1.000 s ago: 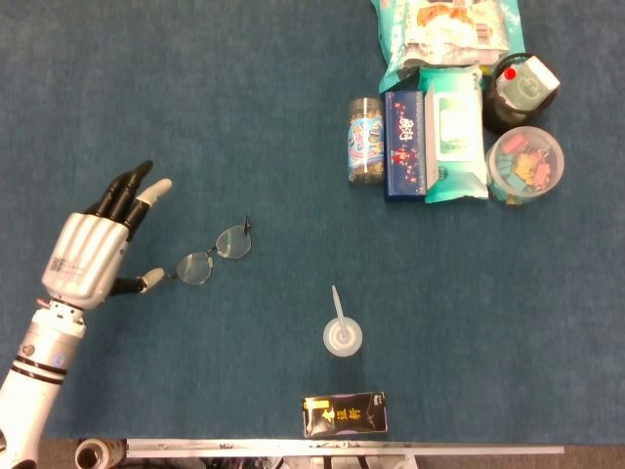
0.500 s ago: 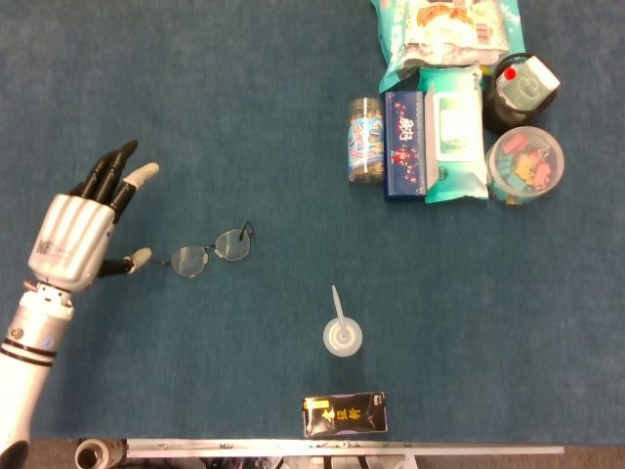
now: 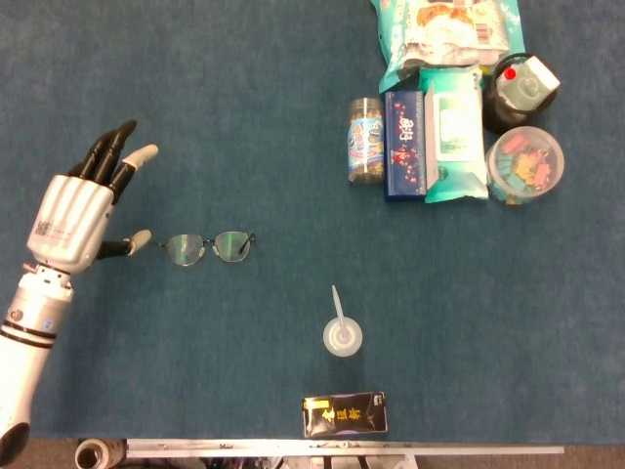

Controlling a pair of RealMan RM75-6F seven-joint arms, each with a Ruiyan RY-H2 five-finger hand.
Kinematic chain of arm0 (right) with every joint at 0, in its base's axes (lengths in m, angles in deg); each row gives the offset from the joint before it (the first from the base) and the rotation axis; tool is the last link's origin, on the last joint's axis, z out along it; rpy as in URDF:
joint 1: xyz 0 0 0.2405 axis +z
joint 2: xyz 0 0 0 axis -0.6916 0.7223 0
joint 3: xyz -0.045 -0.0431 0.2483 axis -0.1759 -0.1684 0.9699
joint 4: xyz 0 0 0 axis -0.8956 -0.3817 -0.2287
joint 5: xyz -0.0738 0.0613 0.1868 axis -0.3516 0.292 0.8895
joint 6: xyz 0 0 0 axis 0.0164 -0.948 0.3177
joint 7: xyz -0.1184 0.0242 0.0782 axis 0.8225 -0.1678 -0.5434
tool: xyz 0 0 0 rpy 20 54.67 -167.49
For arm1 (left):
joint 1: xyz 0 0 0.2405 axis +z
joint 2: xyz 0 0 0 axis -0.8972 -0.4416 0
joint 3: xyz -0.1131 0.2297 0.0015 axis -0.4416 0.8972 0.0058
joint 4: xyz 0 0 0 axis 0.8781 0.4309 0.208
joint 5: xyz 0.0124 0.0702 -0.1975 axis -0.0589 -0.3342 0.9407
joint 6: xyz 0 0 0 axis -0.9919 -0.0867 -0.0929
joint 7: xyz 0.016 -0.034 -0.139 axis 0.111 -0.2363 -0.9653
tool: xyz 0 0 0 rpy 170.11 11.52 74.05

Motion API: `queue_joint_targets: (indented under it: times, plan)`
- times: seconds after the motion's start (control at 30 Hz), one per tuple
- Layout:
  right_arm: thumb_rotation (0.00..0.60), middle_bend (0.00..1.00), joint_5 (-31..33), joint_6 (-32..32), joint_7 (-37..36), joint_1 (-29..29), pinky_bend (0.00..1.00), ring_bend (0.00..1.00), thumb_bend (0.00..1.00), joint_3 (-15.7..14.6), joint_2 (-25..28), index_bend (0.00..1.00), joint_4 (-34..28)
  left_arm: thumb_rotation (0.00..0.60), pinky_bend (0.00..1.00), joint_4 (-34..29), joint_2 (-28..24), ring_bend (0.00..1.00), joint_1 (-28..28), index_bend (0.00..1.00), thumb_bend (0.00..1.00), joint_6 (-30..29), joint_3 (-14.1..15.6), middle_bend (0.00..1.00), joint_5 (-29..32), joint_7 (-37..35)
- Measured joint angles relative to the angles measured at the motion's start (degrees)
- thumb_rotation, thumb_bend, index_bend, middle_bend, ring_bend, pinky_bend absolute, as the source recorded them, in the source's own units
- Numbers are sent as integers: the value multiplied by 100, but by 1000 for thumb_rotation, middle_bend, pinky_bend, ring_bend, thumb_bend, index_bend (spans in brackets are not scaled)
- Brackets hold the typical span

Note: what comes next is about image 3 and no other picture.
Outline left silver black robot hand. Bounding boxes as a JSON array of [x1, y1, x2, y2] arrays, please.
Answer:
[[26, 119, 160, 276]]

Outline black wire-frame eyeglasses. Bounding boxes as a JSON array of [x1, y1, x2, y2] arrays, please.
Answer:
[[150, 231, 258, 268]]

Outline blue felt table cover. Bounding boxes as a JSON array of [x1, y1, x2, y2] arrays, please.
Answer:
[[0, 0, 625, 446]]

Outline brown tape roll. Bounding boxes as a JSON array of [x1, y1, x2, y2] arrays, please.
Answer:
[[74, 438, 128, 469]]

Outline clear squeeze bottle long nozzle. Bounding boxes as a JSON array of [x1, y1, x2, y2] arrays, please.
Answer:
[[322, 284, 363, 359]]

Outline clear snack jar blue label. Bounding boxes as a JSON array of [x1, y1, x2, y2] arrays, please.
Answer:
[[347, 97, 385, 186]]

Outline black box gold characters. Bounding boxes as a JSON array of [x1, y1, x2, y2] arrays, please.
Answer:
[[302, 391, 390, 439]]

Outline dark blue rectangular box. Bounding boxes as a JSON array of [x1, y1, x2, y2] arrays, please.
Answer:
[[383, 89, 427, 202]]

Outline teal wet wipes pack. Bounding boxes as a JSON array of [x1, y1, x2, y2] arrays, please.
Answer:
[[418, 65, 489, 204]]

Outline teal white snack bag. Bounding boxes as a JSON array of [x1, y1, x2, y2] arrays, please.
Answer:
[[369, 0, 526, 95]]

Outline black mesh pen holder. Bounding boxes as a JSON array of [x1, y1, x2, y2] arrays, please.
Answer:
[[481, 52, 562, 136]]

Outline clear tub of binder clips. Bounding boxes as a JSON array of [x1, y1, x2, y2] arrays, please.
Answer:
[[484, 126, 566, 206]]

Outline green white small carton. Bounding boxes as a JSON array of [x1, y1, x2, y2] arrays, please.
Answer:
[[502, 55, 562, 112]]

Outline silver metal rail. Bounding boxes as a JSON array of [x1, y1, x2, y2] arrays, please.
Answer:
[[125, 438, 565, 459]]

